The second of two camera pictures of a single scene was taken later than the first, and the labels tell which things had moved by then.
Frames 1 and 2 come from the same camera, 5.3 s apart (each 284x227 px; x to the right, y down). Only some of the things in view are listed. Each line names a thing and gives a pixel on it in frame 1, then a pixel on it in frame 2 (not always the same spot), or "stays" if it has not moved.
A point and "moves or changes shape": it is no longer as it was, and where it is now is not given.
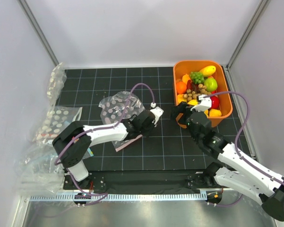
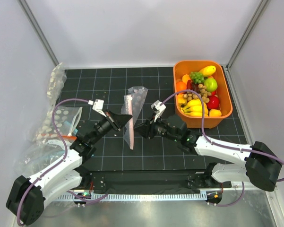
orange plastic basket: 182,67 stays
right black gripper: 176,110 to 145,129
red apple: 215,102 stays
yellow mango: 208,71 stays
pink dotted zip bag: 118,107 moves or changes shape
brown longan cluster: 191,95 stays
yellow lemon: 215,112 stays
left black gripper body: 144,130 to 103,127
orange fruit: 181,87 stays
